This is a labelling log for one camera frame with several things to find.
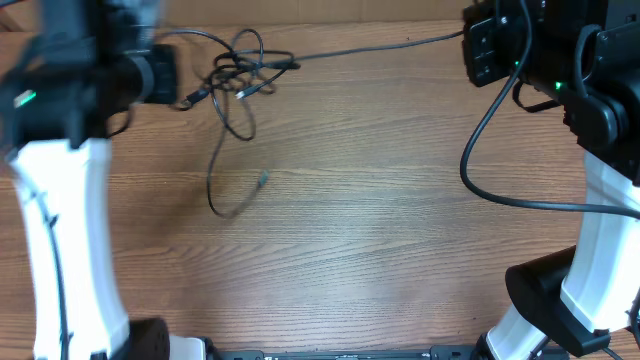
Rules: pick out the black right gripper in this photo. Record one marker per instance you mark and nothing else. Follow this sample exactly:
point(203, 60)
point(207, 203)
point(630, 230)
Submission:
point(478, 47)

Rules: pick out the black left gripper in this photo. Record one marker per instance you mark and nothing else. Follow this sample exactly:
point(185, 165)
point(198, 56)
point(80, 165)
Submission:
point(163, 63)

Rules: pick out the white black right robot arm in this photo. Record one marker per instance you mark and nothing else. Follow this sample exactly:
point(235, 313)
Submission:
point(584, 57)

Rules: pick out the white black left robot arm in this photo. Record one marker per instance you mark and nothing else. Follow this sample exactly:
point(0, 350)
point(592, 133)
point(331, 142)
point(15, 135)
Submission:
point(90, 61)

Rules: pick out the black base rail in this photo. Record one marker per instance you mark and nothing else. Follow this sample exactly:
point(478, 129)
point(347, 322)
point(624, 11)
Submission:
point(438, 352)

